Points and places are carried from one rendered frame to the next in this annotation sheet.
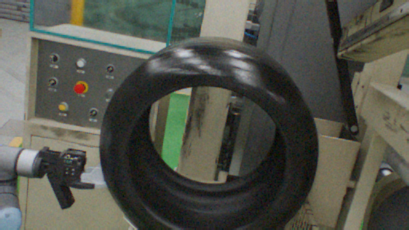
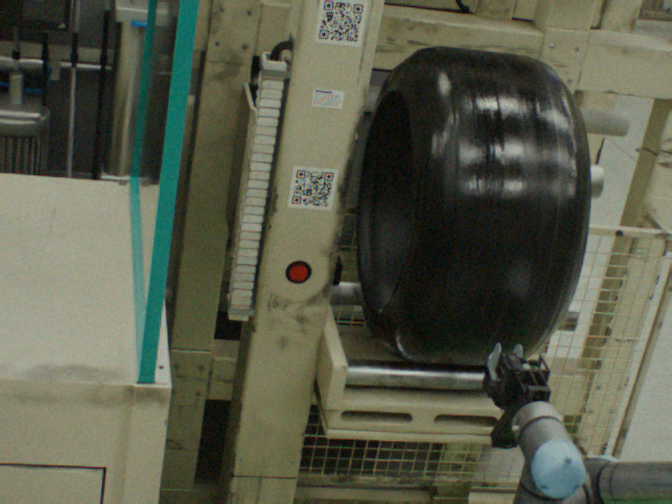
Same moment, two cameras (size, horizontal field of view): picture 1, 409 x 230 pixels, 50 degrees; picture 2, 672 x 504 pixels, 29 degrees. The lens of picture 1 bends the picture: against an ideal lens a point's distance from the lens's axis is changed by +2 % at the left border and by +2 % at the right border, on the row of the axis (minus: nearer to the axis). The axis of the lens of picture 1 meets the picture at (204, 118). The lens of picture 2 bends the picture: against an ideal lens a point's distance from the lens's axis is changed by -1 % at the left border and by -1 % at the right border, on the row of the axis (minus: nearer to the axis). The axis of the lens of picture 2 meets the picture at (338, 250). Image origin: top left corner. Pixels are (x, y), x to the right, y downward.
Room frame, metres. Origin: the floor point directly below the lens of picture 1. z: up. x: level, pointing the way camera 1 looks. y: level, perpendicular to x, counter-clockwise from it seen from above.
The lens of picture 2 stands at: (1.83, 2.00, 2.10)
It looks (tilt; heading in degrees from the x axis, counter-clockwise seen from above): 26 degrees down; 256
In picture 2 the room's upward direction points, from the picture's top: 10 degrees clockwise
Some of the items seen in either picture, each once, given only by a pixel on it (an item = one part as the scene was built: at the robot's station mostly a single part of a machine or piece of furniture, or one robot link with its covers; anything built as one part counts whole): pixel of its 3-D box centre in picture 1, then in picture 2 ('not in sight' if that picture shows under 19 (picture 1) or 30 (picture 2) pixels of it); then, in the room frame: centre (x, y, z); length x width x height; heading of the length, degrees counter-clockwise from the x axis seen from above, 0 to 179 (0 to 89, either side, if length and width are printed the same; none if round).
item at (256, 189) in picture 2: not in sight; (257, 191); (1.48, 0.02, 1.19); 0.05 x 0.04 x 0.48; 89
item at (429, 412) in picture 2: not in sight; (423, 405); (1.14, 0.12, 0.84); 0.36 x 0.09 x 0.06; 179
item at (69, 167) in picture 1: (61, 166); (523, 393); (1.07, 0.36, 1.03); 0.12 x 0.08 x 0.09; 89
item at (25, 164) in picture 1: (32, 163); (535, 426); (1.07, 0.44, 1.02); 0.08 x 0.05 x 0.08; 179
